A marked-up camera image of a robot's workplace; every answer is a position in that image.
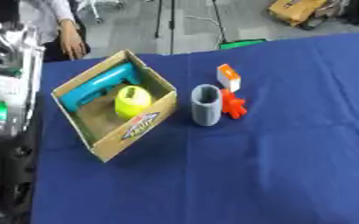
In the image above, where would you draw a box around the yellow bag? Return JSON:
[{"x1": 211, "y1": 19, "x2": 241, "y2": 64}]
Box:
[{"x1": 266, "y1": 0, "x2": 338, "y2": 28}]

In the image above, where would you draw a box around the white office chair base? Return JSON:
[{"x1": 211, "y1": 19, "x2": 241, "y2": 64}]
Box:
[{"x1": 76, "y1": 0, "x2": 126, "y2": 25}]

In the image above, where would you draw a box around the green flat object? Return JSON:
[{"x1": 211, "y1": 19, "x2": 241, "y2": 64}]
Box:
[{"x1": 217, "y1": 38, "x2": 269, "y2": 50}]

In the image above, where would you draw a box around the teal toy drill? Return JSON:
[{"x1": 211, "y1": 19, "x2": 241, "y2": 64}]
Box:
[{"x1": 58, "y1": 62, "x2": 143, "y2": 113}]

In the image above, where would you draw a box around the person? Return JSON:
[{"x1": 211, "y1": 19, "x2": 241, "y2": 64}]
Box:
[{"x1": 18, "y1": 0, "x2": 93, "y2": 63}]

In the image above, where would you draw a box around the tan cardboard box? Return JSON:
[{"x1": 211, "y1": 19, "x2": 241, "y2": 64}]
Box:
[{"x1": 51, "y1": 49, "x2": 180, "y2": 164}]

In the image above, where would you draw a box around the yellow-green hollow cylinder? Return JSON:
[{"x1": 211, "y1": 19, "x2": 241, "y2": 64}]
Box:
[{"x1": 113, "y1": 85, "x2": 154, "y2": 120}]

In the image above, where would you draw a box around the black tripod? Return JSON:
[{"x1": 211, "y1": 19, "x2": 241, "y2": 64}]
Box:
[{"x1": 153, "y1": 0, "x2": 229, "y2": 55}]

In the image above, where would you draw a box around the orange and white block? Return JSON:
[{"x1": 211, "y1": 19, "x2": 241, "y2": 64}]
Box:
[{"x1": 216, "y1": 63, "x2": 243, "y2": 94}]

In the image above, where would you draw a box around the grey hollow cylinder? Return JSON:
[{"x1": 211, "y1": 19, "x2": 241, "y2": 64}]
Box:
[{"x1": 190, "y1": 83, "x2": 224, "y2": 127}]

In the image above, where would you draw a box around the orange splat-shaped toy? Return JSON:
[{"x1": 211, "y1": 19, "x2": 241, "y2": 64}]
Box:
[{"x1": 219, "y1": 87, "x2": 249, "y2": 120}]

